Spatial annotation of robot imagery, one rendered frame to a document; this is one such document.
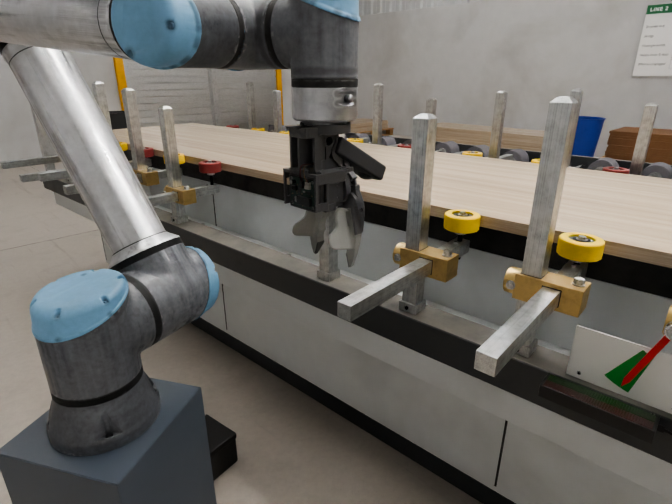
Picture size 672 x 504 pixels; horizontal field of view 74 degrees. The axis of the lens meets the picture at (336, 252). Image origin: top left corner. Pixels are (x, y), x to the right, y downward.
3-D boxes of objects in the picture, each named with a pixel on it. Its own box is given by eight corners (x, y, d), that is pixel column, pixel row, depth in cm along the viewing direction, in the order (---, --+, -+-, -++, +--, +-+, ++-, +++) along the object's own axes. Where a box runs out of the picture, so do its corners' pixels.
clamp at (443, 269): (444, 284, 92) (446, 261, 90) (390, 266, 100) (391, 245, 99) (458, 274, 96) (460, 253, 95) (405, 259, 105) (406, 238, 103)
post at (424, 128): (413, 332, 103) (428, 114, 86) (400, 327, 105) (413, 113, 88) (421, 326, 105) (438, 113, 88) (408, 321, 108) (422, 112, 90)
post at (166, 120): (180, 243, 166) (162, 106, 148) (175, 240, 168) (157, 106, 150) (189, 240, 168) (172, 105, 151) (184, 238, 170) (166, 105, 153)
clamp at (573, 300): (577, 319, 76) (583, 293, 74) (499, 295, 85) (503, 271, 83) (587, 306, 81) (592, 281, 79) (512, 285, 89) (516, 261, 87)
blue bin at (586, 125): (586, 177, 566) (598, 120, 541) (542, 171, 603) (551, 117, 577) (600, 171, 603) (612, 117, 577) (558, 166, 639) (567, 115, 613)
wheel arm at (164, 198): (101, 220, 138) (98, 207, 137) (96, 218, 141) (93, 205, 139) (220, 194, 169) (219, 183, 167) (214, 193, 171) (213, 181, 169)
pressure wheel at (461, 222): (480, 264, 103) (487, 216, 99) (447, 266, 102) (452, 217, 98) (467, 251, 110) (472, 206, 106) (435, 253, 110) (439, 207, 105)
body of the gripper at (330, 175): (283, 207, 66) (279, 123, 62) (325, 197, 72) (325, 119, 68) (318, 218, 61) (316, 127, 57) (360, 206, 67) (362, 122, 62)
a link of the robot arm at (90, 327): (29, 383, 78) (1, 293, 72) (115, 337, 92) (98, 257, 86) (84, 412, 72) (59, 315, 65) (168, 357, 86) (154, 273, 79)
